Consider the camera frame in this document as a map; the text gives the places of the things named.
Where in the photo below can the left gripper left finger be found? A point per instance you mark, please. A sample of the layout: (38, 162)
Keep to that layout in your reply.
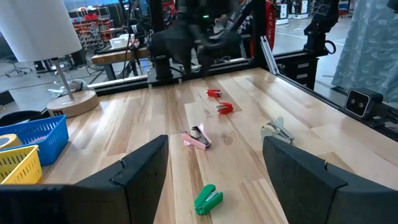
(124, 193)

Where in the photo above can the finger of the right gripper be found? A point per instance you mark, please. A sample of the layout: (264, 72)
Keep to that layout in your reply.
(205, 65)
(188, 67)

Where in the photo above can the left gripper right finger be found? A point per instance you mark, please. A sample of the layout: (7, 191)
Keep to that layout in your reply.
(311, 193)

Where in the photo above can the small red stapler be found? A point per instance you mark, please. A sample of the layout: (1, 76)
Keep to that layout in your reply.
(214, 92)
(224, 107)

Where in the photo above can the grey staple remover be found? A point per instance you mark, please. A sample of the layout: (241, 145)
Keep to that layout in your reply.
(280, 130)

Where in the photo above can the small green stapler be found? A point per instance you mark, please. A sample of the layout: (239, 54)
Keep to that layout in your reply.
(205, 199)

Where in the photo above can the yellow tape roll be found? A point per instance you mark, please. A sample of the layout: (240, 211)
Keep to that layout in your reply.
(9, 140)

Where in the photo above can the black background robot arm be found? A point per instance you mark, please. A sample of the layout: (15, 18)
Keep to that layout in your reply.
(320, 25)

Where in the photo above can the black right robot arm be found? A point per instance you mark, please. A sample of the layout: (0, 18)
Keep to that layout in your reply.
(163, 65)

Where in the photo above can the person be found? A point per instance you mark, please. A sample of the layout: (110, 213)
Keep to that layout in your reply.
(247, 23)

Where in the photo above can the silver aluminium bar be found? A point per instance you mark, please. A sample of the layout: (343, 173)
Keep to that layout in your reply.
(269, 56)

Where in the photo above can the white plastic bin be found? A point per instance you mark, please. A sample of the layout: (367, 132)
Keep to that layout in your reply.
(121, 40)

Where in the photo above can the wooden background workbench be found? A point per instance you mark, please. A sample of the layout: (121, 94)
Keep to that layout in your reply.
(118, 56)

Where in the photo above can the red chair back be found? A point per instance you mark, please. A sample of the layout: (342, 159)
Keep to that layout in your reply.
(271, 25)

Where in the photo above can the blue plastic basket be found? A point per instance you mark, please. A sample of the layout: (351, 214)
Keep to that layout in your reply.
(53, 140)

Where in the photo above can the black drawer cabinet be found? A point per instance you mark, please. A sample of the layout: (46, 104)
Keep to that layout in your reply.
(298, 68)

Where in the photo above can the shelf with red bins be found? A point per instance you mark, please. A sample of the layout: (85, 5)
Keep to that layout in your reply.
(90, 28)

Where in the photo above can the yellow plastic basket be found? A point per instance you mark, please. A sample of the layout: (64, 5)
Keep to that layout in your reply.
(21, 168)

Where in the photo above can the white shade table lamp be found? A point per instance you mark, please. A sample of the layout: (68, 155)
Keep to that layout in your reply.
(37, 25)

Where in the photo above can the light blue patterned curtain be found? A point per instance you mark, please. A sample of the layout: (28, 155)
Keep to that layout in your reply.
(367, 46)

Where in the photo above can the black table-level camera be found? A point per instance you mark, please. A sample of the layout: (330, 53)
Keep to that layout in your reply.
(362, 102)

